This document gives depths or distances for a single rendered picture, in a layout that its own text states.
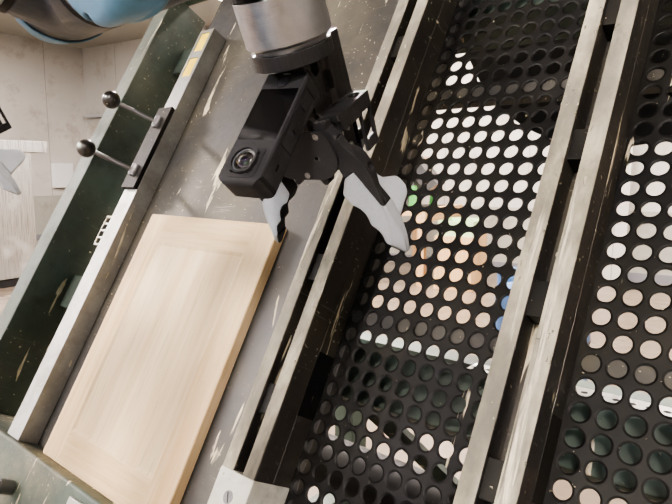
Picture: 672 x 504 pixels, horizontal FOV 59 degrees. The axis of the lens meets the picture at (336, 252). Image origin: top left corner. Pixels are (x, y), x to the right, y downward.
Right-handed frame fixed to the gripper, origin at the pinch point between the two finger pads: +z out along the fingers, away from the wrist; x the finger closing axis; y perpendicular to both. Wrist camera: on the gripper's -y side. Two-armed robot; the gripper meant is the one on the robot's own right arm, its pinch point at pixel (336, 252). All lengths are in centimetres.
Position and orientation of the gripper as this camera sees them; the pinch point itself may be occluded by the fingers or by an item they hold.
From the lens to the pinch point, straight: 58.9
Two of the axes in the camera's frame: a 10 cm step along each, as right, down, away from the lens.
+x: -8.5, -0.7, 5.2
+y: 4.7, -5.6, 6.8
